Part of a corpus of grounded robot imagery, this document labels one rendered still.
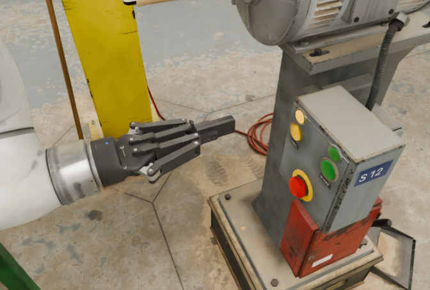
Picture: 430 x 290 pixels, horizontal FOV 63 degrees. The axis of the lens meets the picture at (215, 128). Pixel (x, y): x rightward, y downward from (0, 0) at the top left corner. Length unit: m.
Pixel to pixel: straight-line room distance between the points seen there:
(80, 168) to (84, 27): 1.11
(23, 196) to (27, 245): 1.34
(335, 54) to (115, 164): 0.46
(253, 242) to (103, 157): 0.92
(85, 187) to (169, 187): 1.34
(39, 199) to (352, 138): 0.45
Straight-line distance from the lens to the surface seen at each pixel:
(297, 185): 0.64
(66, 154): 0.55
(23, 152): 0.55
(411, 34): 0.87
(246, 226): 1.39
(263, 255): 1.34
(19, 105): 0.56
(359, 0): 0.66
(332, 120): 0.57
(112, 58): 1.68
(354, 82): 0.81
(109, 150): 0.54
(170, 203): 1.81
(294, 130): 0.61
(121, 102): 1.82
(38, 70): 2.95
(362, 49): 0.77
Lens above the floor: 1.49
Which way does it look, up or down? 44 degrees down
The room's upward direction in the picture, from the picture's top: straight up
